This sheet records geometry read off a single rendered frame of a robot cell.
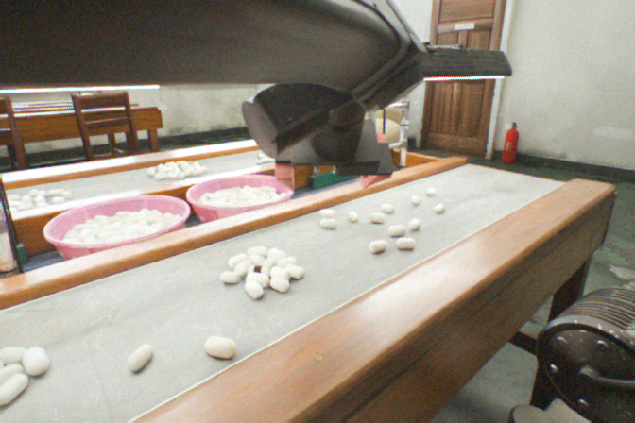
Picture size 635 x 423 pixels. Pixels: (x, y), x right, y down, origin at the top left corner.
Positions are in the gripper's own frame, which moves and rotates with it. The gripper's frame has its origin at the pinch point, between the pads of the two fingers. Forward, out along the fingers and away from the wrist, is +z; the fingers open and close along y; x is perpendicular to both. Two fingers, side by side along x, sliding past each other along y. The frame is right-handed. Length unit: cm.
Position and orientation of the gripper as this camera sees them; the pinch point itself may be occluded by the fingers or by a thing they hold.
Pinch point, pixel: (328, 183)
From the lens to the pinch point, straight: 51.1
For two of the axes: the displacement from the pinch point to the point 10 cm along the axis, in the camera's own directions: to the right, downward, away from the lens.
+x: -0.7, -8.4, 5.4
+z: -0.5, 5.5, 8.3
